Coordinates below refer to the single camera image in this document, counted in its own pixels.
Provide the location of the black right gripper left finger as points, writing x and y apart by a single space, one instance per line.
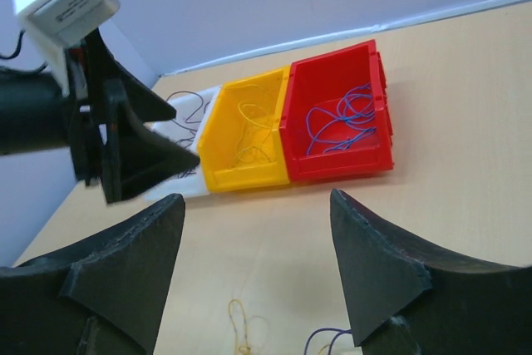
104 294

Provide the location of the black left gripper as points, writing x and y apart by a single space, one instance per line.
108 141

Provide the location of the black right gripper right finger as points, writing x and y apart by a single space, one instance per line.
407 295

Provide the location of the white plastic bin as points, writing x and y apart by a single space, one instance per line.
192 112

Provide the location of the yellow plastic bin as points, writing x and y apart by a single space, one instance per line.
241 147

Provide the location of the red plastic bin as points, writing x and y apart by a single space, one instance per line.
336 121

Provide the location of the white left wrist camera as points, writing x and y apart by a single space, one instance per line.
56 25

